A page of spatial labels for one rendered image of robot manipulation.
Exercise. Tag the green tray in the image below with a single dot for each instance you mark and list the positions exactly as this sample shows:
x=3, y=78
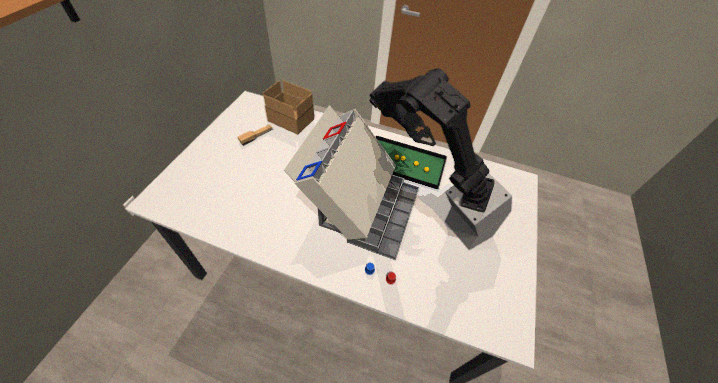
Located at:
x=406, y=169

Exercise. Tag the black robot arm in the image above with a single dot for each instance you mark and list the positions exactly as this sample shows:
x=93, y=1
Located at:
x=419, y=94

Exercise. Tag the blue square funnel rim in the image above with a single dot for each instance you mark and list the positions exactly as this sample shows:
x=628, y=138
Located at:
x=317, y=163

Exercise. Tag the grey slanted cover panel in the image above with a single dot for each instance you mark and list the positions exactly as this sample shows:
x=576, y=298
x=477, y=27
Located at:
x=354, y=186

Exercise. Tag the brown cardboard box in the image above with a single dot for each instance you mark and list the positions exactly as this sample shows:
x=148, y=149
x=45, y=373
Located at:
x=285, y=116

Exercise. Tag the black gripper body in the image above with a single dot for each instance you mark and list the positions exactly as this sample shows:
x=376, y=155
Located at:
x=410, y=129

